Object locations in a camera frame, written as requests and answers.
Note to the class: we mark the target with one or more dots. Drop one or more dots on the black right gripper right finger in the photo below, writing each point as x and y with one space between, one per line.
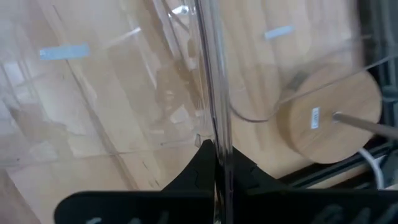
311 208

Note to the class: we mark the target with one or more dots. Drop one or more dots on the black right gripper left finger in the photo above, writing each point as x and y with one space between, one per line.
155 208

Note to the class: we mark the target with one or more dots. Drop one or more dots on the clear plastic bin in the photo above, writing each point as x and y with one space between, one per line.
124 93
280 62

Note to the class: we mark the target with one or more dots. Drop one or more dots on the white shade wooden base lamp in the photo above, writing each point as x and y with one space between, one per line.
335 137

